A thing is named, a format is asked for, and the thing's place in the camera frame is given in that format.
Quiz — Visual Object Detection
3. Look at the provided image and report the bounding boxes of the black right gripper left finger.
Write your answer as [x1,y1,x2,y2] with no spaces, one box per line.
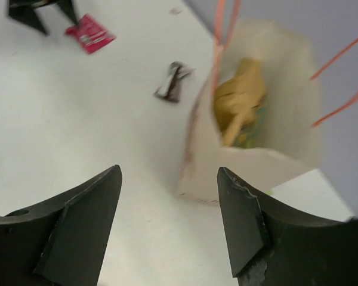
[0,165,121,285]

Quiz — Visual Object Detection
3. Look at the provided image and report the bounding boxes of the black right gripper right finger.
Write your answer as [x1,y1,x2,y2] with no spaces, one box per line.
[217,167,358,285]

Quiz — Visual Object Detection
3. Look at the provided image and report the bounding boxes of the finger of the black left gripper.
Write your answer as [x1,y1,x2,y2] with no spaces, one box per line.
[8,0,48,35]
[56,0,78,23]

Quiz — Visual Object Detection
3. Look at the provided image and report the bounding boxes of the red candy packet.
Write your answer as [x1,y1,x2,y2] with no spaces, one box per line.
[65,14,116,54]

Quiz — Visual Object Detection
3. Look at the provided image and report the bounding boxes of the white paper bag orange handles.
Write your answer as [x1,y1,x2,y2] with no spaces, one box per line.
[175,0,358,208]

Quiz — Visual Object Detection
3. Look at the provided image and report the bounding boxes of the brown kettle chips bag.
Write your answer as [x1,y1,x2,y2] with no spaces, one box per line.
[213,58,267,147]

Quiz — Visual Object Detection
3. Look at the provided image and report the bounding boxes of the light green snack packet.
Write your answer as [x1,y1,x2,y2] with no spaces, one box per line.
[245,104,267,148]

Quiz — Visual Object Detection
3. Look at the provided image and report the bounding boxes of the brown chocolate bar wrapper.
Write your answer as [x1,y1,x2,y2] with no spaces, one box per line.
[154,61,195,103]

